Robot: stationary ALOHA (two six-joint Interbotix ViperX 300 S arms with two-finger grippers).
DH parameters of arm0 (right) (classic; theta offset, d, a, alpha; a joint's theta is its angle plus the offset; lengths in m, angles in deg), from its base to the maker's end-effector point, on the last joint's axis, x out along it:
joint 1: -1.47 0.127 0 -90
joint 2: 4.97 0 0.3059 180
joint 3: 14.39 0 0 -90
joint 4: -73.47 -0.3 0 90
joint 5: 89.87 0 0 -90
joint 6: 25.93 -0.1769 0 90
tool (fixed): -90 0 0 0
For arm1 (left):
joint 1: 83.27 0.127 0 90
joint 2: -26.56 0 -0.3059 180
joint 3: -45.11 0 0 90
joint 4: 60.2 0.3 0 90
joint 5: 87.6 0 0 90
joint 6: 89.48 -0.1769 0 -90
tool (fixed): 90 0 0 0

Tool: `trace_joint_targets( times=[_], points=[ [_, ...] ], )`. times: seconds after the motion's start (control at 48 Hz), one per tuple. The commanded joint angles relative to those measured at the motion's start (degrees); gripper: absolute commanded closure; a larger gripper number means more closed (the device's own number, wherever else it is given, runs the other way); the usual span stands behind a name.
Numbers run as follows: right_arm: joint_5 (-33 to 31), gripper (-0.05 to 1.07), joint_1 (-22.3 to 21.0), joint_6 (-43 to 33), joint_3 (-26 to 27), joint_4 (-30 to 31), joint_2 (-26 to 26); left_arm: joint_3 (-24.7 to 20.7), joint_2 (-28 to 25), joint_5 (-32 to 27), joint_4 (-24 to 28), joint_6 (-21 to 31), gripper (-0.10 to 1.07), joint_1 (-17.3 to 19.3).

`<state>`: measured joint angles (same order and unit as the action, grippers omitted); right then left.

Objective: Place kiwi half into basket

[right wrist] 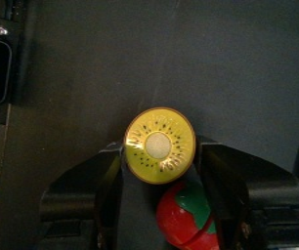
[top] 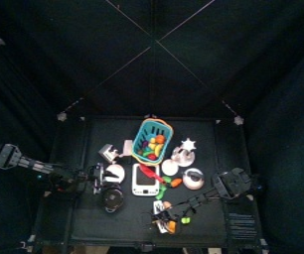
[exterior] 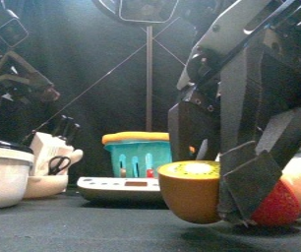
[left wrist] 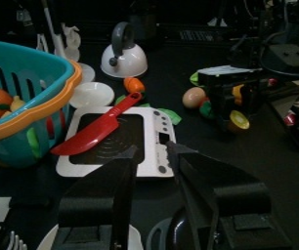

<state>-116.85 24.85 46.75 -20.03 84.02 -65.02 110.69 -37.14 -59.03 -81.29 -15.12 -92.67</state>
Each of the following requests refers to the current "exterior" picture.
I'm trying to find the kiwi half toy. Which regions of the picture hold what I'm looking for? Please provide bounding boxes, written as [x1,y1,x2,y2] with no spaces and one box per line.
[156,159,225,225]

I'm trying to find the teal basket yellow rim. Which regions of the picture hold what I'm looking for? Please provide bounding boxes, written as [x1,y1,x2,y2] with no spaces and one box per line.
[102,131,174,180]

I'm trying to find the black pot lid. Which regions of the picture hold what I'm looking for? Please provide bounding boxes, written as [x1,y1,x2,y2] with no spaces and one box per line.
[0,125,36,155]

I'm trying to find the red strawberry toy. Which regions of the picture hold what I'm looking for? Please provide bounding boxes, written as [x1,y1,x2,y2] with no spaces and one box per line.
[249,178,301,227]

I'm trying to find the white kitchen scale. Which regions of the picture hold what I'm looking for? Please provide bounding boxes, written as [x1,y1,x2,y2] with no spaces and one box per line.
[76,176,163,203]

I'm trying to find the white cooking pot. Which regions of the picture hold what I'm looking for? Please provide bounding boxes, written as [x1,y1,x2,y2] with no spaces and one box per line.
[0,144,37,212]

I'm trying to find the black knife handle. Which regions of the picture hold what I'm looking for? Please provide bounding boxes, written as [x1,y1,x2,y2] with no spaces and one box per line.
[61,116,76,142]
[51,114,68,138]
[68,122,83,146]

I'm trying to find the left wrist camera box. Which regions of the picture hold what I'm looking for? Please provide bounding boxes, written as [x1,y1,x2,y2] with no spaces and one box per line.
[0,17,31,49]

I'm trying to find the grey metal frame pole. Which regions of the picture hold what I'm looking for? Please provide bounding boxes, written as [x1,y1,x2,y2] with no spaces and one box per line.
[144,25,155,133]

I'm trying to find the overhead camera mount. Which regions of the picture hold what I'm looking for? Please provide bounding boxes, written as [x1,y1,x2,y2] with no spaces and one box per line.
[91,0,182,26]

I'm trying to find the black handled scissors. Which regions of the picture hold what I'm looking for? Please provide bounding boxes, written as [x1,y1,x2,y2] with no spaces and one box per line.
[45,155,74,177]

